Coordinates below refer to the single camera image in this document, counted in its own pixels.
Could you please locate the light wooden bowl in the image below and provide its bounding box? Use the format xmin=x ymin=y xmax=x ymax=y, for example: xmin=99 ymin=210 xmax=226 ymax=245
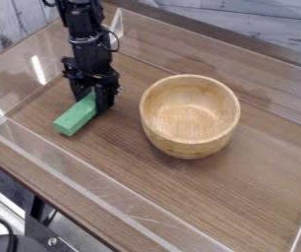
xmin=139 ymin=74 xmax=242 ymax=159

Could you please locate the green rectangular block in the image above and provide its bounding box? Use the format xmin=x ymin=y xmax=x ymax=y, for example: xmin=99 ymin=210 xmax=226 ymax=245
xmin=54 ymin=92 xmax=98 ymax=136

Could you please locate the black metal base plate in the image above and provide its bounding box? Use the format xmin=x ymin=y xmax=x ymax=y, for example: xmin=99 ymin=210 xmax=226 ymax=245
xmin=0 ymin=215 xmax=82 ymax=252

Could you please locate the black table leg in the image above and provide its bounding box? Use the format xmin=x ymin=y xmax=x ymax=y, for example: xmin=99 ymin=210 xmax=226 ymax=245
xmin=31 ymin=196 xmax=44 ymax=221

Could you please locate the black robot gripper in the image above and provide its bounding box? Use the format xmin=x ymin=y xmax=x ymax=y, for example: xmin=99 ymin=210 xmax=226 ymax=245
xmin=62 ymin=32 xmax=119 ymax=114

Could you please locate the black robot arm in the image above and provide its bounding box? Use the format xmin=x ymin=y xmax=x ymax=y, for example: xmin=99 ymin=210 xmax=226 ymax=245
xmin=42 ymin=0 xmax=119 ymax=114

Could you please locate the clear acrylic tray wall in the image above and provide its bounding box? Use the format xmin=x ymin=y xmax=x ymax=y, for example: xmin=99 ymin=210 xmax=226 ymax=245
xmin=0 ymin=2 xmax=301 ymax=252

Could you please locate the clear acrylic corner bracket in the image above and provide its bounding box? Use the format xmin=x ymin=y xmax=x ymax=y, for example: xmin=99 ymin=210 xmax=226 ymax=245
xmin=109 ymin=8 xmax=125 ymax=49

